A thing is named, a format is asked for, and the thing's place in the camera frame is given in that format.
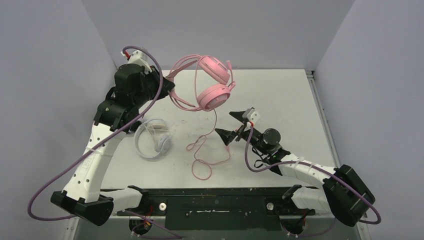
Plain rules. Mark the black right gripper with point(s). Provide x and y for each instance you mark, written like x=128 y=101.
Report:
x=241 y=128

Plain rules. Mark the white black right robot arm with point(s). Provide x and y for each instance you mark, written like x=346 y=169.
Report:
x=336 y=190

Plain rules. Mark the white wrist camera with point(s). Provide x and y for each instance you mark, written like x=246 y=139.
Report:
x=250 y=117
x=139 y=58

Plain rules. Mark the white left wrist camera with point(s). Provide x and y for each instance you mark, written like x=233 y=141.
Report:
x=139 y=58

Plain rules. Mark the pink headphones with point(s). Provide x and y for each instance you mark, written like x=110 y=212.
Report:
x=212 y=97

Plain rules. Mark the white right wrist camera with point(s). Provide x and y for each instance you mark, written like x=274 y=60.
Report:
x=250 y=117

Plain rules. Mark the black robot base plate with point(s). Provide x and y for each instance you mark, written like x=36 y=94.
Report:
x=224 y=209

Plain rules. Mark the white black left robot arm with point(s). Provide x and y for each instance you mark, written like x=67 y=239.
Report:
x=82 y=196

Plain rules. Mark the white headphones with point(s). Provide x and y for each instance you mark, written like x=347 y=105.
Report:
x=159 y=131

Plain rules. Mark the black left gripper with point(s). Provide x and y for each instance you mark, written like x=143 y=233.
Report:
x=155 y=76

